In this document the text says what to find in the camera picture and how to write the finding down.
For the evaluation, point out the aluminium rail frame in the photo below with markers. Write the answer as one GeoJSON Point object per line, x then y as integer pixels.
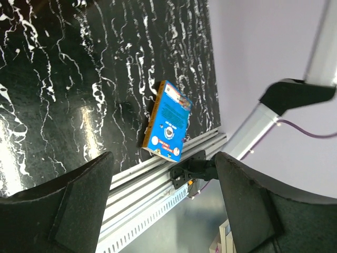
{"type": "Point", "coordinates": [133, 191]}

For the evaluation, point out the white books on floor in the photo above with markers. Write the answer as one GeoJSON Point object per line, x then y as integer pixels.
{"type": "Point", "coordinates": [223, 242]}

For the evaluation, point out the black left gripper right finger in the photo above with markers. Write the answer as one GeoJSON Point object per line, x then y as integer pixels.
{"type": "Point", "coordinates": [267, 215]}

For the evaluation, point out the blue book with round badges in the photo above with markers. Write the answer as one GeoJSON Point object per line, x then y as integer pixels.
{"type": "Point", "coordinates": [167, 127]}

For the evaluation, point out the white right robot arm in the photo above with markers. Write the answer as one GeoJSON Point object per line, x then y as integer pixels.
{"type": "Point", "coordinates": [278, 98]}

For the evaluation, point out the slotted white cable duct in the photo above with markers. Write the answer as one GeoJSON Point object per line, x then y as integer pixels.
{"type": "Point", "coordinates": [119, 238]}

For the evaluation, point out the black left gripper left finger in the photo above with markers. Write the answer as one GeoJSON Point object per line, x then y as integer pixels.
{"type": "Point", "coordinates": [62, 215]}

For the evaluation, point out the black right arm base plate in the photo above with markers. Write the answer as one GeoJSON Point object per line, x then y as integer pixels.
{"type": "Point", "coordinates": [189, 169]}

